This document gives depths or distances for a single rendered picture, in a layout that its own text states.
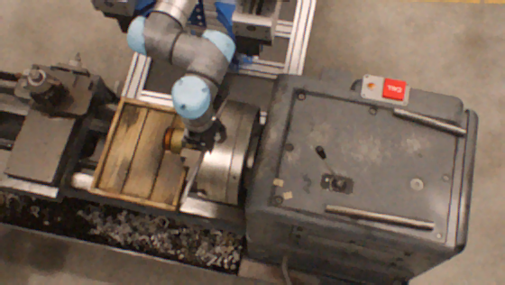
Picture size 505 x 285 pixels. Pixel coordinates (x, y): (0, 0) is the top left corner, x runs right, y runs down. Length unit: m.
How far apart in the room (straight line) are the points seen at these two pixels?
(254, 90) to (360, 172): 1.34
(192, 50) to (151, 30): 0.10
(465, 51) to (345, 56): 0.65
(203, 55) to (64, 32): 2.27
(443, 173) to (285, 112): 0.46
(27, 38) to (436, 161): 2.46
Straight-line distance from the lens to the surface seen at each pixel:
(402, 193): 1.56
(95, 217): 2.31
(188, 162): 1.70
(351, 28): 3.26
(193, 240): 2.16
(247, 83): 2.81
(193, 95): 1.11
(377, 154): 1.58
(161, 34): 1.20
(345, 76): 1.66
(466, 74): 3.27
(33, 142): 2.00
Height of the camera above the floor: 2.70
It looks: 69 degrees down
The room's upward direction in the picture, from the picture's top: 1 degrees counter-clockwise
